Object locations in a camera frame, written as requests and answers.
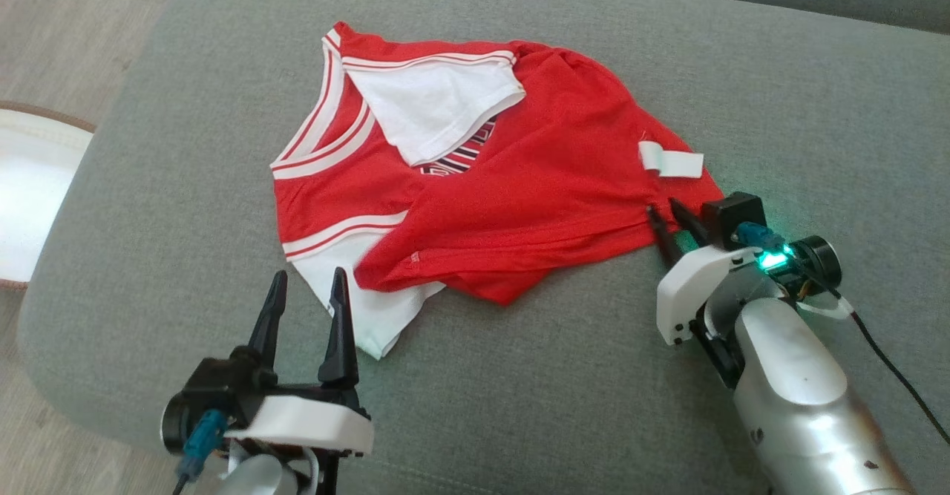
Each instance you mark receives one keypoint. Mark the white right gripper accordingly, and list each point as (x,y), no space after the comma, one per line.
(690,287)

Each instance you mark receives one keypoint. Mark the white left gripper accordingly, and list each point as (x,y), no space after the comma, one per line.
(312,421)

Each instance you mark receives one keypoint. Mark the red and white jersey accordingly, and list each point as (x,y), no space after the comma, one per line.
(534,198)

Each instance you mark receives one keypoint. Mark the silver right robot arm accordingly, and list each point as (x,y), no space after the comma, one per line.
(794,376)

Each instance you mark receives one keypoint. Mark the light grey sofa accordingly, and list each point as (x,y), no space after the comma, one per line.
(519,406)

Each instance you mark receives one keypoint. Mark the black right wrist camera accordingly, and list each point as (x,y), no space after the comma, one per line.
(731,213)

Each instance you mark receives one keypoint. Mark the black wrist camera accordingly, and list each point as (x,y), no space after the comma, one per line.
(219,384)
(731,213)

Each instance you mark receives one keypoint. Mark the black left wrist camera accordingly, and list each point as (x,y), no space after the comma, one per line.
(219,384)

